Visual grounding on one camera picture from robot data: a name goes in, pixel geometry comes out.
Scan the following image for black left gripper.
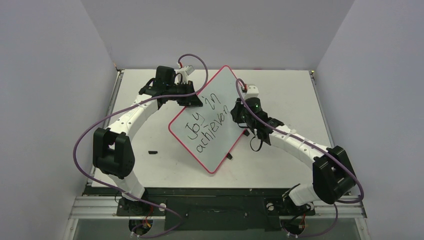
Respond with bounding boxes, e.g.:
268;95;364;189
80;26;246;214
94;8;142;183
167;81;203;108

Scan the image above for red framed whiteboard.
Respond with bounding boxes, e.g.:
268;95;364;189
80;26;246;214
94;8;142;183
168;65;244;174

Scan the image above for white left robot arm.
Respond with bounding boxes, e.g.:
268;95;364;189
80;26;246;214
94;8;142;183
93;65;203;215

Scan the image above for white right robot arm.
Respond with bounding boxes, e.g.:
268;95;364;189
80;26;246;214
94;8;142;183
230;97;357;214

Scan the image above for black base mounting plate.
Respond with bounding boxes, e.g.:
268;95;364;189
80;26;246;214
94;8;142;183
83;186;317;235

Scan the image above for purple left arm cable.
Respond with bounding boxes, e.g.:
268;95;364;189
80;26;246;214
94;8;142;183
72;53;209;239

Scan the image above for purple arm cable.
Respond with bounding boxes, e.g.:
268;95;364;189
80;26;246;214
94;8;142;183
72;53;209;239
235;78;365;239

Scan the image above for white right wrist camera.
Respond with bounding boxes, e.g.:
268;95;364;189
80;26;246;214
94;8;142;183
243;84;259;100

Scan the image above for aluminium frame rail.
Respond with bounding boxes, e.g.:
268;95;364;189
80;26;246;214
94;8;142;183
69;196;367;220

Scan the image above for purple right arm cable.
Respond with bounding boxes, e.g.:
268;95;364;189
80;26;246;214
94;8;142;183
235;78;365;239

